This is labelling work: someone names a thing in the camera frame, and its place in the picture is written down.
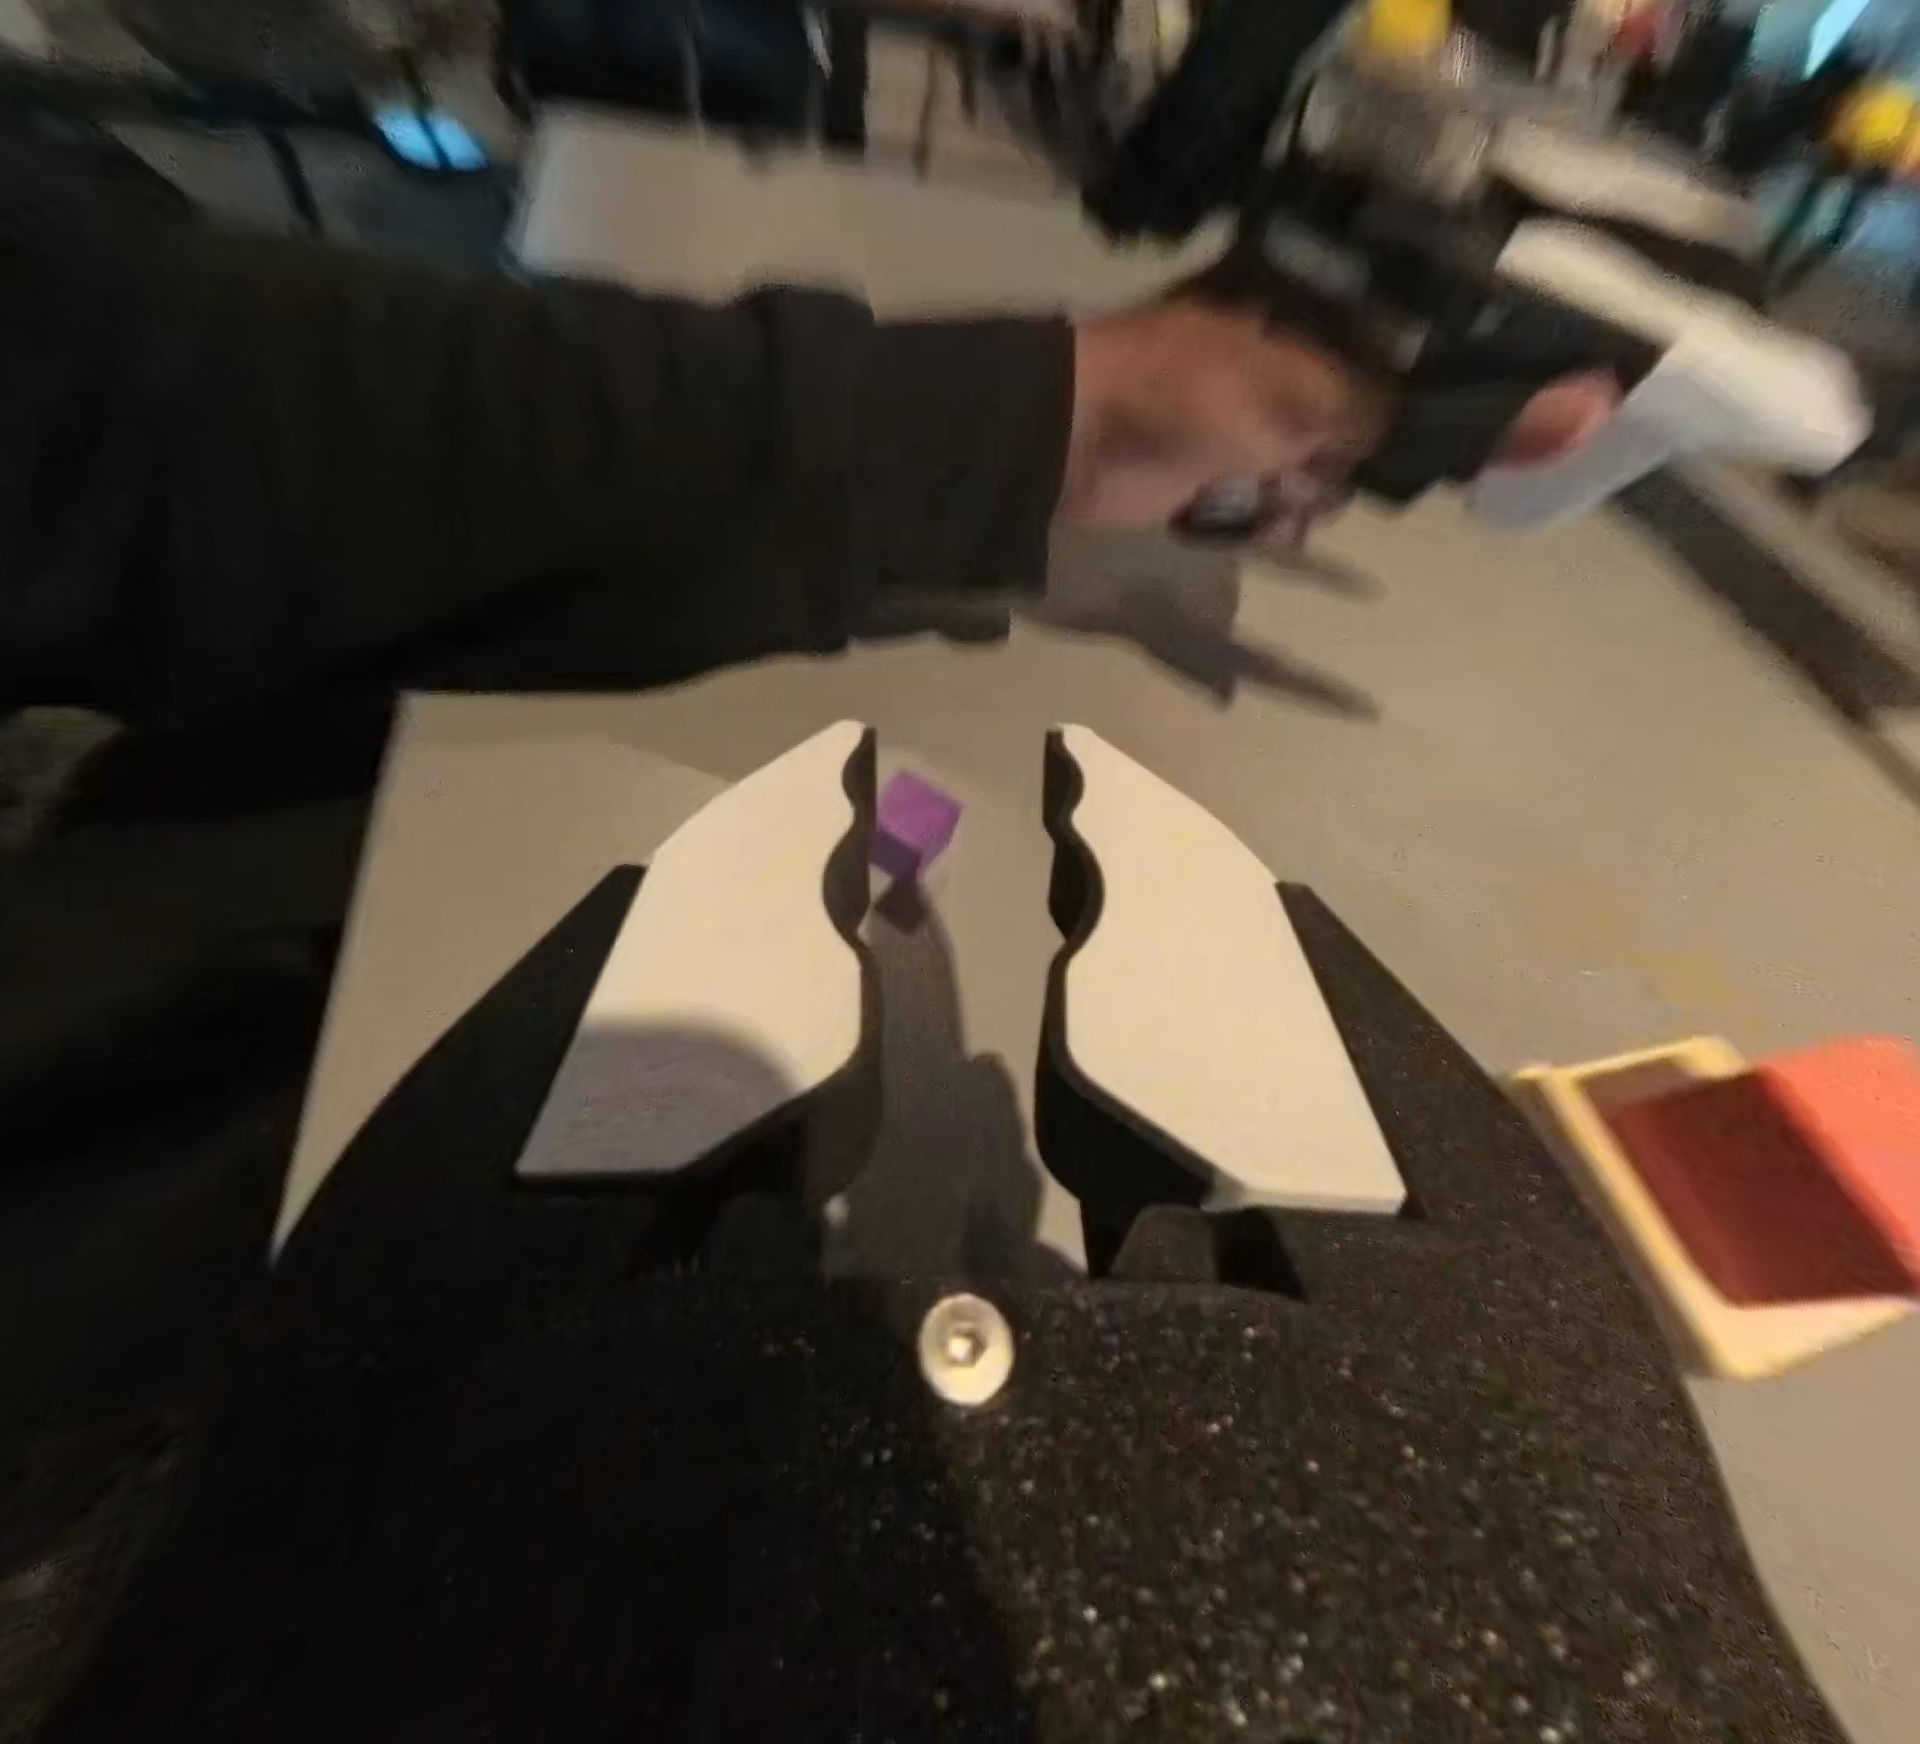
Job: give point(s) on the purple wooden cube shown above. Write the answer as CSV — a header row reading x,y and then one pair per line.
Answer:
x,y
915,822

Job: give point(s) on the person's dark clothing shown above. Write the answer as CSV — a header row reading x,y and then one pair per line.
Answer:
x,y
136,1173

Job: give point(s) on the person's left forearm black sleeve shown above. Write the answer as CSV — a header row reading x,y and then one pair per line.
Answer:
x,y
524,469

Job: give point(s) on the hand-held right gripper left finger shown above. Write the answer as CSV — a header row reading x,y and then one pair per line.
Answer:
x,y
705,965

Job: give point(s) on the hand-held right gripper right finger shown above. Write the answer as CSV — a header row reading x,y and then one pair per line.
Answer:
x,y
1199,1023

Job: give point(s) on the person's left hand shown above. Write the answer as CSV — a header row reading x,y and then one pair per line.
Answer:
x,y
1199,408

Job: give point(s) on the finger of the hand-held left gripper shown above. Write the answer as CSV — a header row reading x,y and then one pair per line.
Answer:
x,y
1725,408

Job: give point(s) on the red wooden block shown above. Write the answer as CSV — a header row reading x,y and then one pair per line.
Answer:
x,y
1852,1129

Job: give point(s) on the beige tray with red inside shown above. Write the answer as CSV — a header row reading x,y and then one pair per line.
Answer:
x,y
1770,1324

